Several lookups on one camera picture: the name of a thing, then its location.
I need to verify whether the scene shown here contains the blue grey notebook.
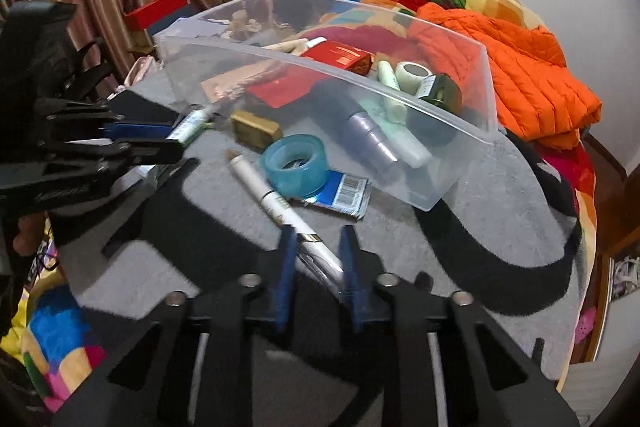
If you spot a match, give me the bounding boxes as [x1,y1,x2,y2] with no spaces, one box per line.
[167,18,228,40]

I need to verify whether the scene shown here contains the pink slipper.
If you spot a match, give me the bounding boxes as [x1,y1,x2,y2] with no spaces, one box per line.
[575,307,598,343]

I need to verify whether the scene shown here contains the beige tube white cap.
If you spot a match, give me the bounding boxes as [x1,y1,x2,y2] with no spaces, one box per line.
[260,36,328,56]

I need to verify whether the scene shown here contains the pink pouch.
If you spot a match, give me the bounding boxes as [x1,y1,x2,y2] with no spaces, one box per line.
[122,57,161,88]

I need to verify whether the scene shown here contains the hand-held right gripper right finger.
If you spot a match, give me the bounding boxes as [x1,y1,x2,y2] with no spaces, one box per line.
[337,224,581,427]

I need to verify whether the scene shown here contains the person's left hand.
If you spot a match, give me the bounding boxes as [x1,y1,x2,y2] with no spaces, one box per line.
[14,211,51,254]

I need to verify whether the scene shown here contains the dark green bottle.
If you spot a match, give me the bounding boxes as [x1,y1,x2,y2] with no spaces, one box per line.
[416,74,463,114]

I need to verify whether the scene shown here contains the white sneakers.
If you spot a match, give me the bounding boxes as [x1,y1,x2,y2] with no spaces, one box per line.
[612,257,640,298]

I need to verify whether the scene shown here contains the grey black blanket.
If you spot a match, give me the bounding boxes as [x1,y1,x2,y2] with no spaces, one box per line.
[50,67,583,390]

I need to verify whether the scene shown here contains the yellow-brown eraser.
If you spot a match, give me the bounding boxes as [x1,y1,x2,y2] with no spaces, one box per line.
[230,109,285,152]

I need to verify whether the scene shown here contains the white tape roll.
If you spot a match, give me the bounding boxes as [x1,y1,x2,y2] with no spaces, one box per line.
[395,61,434,84]

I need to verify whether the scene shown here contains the dark grey cosmetic bottle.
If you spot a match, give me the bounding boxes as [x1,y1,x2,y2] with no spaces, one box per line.
[310,79,403,180]

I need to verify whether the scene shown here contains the red paper packet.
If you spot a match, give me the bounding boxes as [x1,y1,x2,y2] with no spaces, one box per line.
[245,41,375,110]

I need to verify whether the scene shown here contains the blue tape roll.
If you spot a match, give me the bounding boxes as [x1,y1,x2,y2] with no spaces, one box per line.
[259,133,331,200]

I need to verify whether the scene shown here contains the orange down jacket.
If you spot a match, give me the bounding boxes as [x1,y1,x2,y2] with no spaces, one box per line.
[407,2,603,150]

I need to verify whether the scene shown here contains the red box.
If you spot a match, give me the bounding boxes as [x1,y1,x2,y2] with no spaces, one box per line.
[124,0,191,32]

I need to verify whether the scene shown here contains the clear plastic storage bin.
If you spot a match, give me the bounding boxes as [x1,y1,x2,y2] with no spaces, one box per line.
[152,0,501,212]

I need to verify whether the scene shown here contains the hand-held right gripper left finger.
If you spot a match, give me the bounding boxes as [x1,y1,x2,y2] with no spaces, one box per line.
[52,229,301,427]

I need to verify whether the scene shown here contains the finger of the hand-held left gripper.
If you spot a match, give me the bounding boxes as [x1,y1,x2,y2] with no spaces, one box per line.
[35,89,187,140]
[40,139,184,172]

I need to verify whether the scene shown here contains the white green marker pen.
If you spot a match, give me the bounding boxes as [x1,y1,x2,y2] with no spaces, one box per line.
[165,103,222,146]

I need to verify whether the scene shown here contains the blue foil packet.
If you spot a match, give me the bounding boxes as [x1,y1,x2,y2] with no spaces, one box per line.
[299,169,373,221]

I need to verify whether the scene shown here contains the mint green tube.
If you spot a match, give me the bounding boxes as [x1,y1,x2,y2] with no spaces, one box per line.
[376,60,433,168]

